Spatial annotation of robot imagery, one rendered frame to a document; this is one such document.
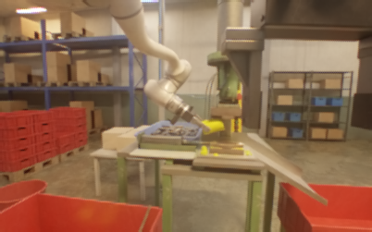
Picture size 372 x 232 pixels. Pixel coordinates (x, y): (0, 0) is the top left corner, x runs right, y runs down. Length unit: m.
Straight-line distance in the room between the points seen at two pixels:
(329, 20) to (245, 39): 0.08
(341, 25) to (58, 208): 1.08
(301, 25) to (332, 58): 6.90
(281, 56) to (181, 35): 3.17
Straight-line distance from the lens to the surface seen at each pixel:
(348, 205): 1.57
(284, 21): 0.21
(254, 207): 0.95
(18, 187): 2.86
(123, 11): 0.62
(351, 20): 0.25
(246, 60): 0.21
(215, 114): 0.91
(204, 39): 6.40
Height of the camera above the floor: 1.29
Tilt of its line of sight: 7 degrees down
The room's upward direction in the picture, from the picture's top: 1 degrees clockwise
